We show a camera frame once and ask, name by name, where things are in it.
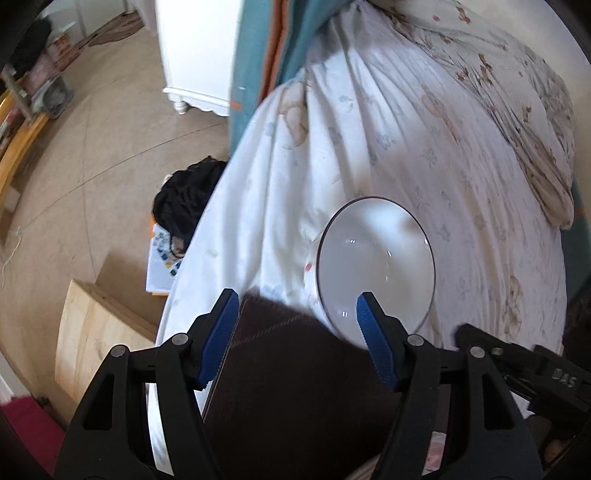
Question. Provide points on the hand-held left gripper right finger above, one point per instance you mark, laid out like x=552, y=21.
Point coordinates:
x=374, y=341

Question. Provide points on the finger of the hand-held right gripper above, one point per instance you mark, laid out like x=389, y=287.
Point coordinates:
x=480, y=339

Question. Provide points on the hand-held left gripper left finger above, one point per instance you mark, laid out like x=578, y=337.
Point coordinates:
x=221, y=332

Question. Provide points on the white feather-print bowl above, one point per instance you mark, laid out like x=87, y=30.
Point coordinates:
x=378, y=258

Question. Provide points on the black mat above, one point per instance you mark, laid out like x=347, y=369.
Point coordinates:
x=286, y=378

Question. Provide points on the patterned paper box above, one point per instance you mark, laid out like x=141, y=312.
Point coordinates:
x=159, y=270

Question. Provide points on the wooden board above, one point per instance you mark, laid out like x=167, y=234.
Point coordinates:
x=92, y=332

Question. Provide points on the black clothing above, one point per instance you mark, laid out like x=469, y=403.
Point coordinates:
x=184, y=198

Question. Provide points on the white bed sheet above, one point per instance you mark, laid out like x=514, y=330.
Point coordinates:
x=323, y=161

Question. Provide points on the red cloth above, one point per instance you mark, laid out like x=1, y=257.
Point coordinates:
x=27, y=429

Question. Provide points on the floral pillow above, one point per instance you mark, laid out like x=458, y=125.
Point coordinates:
x=485, y=69

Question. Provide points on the wooden shelf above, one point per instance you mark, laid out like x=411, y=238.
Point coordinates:
x=18, y=143

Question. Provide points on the white cabinet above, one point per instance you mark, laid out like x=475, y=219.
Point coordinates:
x=198, y=46

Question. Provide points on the grey storage basket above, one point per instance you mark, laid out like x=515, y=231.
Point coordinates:
x=57, y=94

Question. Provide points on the brown floor rug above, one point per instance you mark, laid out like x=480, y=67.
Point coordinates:
x=115, y=27

